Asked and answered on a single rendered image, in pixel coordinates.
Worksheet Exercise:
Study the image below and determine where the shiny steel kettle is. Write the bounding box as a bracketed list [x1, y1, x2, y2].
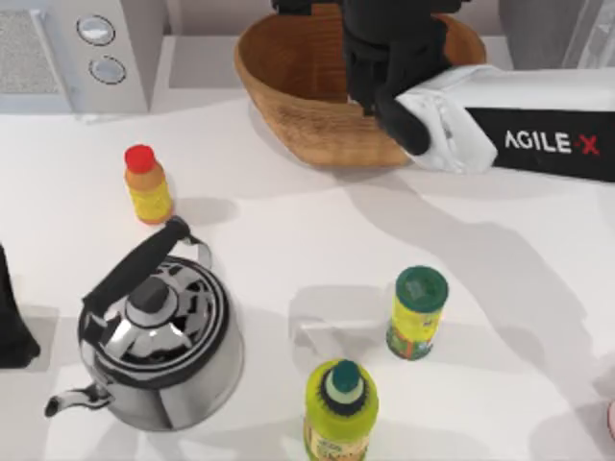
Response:
[43, 215, 247, 432]

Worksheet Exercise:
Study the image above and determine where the small round microwave knob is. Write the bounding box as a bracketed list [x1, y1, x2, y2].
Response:
[87, 54, 128, 86]

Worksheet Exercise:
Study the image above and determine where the yellow bottle with red cap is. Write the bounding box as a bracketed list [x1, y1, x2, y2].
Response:
[123, 143, 176, 227]

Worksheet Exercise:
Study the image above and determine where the wooden basket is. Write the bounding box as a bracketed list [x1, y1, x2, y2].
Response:
[234, 12, 488, 169]

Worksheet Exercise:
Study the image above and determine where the large round microwave knob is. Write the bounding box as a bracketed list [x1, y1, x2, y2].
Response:
[76, 13, 117, 47]

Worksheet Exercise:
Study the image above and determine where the yellow-green bottle with green cap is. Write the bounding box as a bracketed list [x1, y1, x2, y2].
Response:
[302, 358, 381, 461]

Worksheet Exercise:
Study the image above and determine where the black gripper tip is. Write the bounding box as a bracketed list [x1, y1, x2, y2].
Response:
[0, 243, 42, 371]

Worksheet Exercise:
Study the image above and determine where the pale microwave oven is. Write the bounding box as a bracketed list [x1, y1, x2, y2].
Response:
[0, 0, 170, 115]

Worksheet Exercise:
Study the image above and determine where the yellow can with green lid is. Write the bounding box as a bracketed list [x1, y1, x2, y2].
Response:
[384, 264, 451, 362]

